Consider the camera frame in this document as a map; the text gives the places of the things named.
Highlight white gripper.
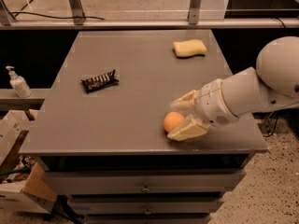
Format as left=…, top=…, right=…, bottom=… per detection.
left=167, top=79, right=239, bottom=141

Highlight orange fruit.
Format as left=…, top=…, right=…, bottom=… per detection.
left=164, top=112, right=185, bottom=133

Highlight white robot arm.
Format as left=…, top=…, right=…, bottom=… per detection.
left=167, top=36, right=299, bottom=141

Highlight yellow sponge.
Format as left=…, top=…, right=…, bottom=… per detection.
left=173, top=39, right=207, bottom=58

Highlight top drawer knob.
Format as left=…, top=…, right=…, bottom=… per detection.
left=141, top=183, right=150, bottom=193

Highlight drawer knob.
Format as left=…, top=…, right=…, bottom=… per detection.
left=144, top=206, right=151, bottom=216
left=141, top=183, right=150, bottom=193

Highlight grey drawer cabinet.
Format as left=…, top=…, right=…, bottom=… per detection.
left=21, top=30, right=266, bottom=224

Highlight black striped snack packet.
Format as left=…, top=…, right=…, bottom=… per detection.
left=81, top=70, right=119, bottom=93

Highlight white pump dispenser bottle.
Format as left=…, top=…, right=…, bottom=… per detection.
left=6, top=65, right=32, bottom=98

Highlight cardboard box with clutter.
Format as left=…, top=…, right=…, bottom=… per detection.
left=0, top=109, right=57, bottom=214

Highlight black cable near cabinet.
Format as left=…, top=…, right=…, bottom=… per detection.
left=261, top=110, right=279, bottom=138

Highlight metal railing frame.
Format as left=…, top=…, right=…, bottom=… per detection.
left=1, top=0, right=298, bottom=30

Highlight black cable on floor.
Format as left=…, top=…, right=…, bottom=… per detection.
left=8, top=10, right=107, bottom=21

